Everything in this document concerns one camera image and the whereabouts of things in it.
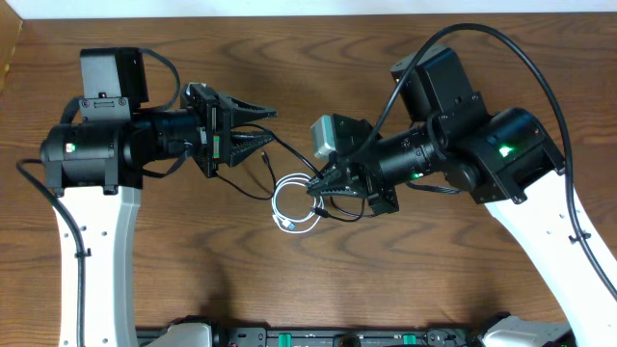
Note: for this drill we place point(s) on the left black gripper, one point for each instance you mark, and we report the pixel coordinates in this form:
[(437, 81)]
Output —
[(211, 130)]

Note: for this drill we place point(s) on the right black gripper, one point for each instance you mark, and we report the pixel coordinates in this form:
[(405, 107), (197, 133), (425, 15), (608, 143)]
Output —
[(362, 181)]

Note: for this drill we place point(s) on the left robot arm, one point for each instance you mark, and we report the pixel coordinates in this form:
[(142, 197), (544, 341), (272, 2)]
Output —
[(96, 160)]

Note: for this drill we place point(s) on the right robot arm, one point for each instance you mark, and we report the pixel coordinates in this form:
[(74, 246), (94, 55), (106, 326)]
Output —
[(507, 162)]

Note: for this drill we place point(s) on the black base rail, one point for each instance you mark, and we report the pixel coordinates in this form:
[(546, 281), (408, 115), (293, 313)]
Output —
[(264, 337)]

